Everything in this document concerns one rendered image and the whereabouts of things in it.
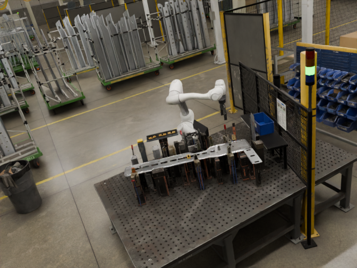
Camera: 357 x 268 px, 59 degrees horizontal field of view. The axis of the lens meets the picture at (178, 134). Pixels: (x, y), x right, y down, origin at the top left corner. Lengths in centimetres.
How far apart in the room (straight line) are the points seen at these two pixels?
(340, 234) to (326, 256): 36
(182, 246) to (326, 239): 168
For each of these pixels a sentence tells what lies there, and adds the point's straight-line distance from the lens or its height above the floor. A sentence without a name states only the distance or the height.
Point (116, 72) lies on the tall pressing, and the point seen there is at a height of 43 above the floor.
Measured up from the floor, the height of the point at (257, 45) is 148.
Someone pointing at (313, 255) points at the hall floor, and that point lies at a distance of 370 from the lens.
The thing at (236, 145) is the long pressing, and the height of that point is 100.
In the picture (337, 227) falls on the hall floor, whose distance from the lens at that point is 401.
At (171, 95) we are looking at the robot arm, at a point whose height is 157.
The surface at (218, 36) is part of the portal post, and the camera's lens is 1020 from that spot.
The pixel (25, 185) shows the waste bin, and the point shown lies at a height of 46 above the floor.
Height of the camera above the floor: 276
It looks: 27 degrees down
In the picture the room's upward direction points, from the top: 12 degrees counter-clockwise
